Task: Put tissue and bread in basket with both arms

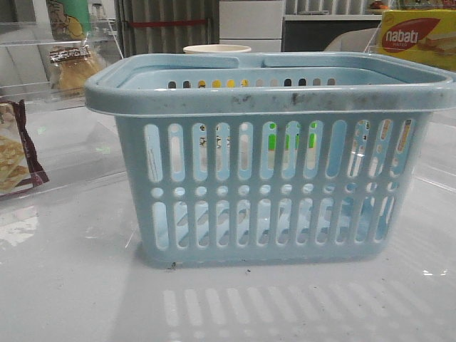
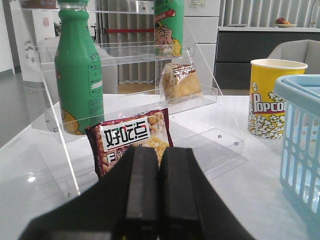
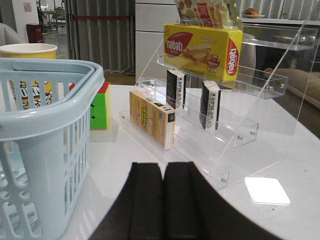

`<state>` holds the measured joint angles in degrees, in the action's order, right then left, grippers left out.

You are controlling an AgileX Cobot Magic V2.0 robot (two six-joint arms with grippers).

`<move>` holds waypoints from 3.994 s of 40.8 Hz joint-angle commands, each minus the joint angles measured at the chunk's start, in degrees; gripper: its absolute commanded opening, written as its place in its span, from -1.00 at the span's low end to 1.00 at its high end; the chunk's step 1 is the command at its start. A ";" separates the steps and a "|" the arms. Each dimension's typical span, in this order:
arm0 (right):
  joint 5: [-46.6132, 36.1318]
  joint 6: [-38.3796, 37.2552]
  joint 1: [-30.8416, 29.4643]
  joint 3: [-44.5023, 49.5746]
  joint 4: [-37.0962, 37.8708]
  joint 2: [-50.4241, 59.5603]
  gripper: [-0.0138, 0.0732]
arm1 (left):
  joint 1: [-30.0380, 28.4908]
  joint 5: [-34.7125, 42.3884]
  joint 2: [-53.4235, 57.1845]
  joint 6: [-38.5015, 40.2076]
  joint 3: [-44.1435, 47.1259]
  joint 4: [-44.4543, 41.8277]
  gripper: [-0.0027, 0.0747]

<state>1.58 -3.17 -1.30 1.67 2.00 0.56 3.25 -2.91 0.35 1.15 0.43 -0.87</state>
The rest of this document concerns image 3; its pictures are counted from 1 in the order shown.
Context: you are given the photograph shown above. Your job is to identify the yellow nabati wafer box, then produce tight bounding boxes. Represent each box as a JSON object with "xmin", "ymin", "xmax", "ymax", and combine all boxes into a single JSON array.
[{"xmin": 163, "ymin": 23, "xmax": 243, "ymax": 83}]

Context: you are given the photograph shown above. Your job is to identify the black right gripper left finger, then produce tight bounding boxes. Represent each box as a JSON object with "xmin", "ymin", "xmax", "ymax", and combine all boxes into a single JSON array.
[{"xmin": 89, "ymin": 162, "xmax": 163, "ymax": 240}]

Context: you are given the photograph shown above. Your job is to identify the red bin in background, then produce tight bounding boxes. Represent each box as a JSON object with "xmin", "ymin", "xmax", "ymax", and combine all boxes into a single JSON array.
[{"xmin": 26, "ymin": 23, "xmax": 44, "ymax": 43}]

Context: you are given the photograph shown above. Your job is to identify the red barrier belt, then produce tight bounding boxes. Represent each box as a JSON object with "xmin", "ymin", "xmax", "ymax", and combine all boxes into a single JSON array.
[{"xmin": 73, "ymin": 15, "xmax": 131, "ymax": 20}]

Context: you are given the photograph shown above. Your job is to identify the colourful puzzle cube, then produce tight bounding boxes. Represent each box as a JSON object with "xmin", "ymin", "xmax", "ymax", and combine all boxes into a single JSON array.
[{"xmin": 89, "ymin": 82, "xmax": 111, "ymax": 130}]

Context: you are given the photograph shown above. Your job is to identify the yellow popcorn paper cup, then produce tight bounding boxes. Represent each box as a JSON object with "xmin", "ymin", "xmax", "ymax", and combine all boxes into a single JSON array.
[{"xmin": 0, "ymin": 43, "xmax": 58, "ymax": 110}]

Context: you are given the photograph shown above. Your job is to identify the plate with fruit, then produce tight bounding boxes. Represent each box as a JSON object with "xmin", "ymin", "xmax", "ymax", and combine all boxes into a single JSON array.
[{"xmin": 243, "ymin": 8, "xmax": 265, "ymax": 19}]

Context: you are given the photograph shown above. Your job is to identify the black tissue pack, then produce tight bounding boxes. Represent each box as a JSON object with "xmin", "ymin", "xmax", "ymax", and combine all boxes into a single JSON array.
[
  {"xmin": 199, "ymin": 80, "xmax": 221, "ymax": 131},
  {"xmin": 166, "ymin": 69, "xmax": 187, "ymax": 109}
]

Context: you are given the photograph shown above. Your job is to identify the clear acrylic display shelf right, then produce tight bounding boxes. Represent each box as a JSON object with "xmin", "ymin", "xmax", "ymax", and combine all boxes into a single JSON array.
[{"xmin": 119, "ymin": 21, "xmax": 320, "ymax": 189}]

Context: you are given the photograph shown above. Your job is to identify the white square coaster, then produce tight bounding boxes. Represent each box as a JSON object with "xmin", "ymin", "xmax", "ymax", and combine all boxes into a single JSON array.
[{"xmin": 244, "ymin": 177, "xmax": 291, "ymax": 206}]

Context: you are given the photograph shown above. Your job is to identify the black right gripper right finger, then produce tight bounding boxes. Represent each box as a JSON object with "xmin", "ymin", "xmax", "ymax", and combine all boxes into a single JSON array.
[{"xmin": 164, "ymin": 162, "xmax": 278, "ymax": 240}]

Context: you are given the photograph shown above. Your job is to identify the snack bag on top shelf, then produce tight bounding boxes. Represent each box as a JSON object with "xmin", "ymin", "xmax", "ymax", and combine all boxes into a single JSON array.
[{"xmin": 175, "ymin": 0, "xmax": 244, "ymax": 31}]

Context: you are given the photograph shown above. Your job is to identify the light blue plastic basket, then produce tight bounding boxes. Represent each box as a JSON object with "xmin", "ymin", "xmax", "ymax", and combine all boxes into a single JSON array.
[{"xmin": 0, "ymin": 58, "xmax": 105, "ymax": 240}]

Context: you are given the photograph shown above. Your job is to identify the beige tissue pack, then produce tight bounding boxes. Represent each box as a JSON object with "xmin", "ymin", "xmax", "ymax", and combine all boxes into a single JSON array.
[{"xmin": 129, "ymin": 89, "xmax": 176, "ymax": 150}]

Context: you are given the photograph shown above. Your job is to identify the black tissue pack on shelf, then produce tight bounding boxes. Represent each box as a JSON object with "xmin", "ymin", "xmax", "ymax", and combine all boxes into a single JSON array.
[{"xmin": 199, "ymin": 80, "xmax": 221, "ymax": 131}]

